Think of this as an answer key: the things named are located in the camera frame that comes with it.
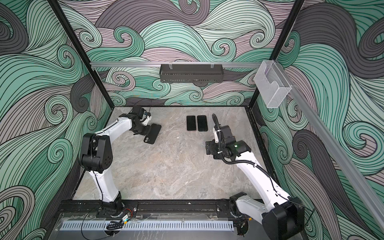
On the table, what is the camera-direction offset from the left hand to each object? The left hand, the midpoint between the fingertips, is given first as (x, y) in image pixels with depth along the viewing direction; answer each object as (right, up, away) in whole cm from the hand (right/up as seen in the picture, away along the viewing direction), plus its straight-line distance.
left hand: (147, 130), depth 97 cm
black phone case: (+5, -1, -7) cm, 9 cm away
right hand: (+41, -7, -17) cm, 45 cm away
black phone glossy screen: (+38, +4, +14) cm, 40 cm away
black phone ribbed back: (+29, +4, +13) cm, 32 cm away
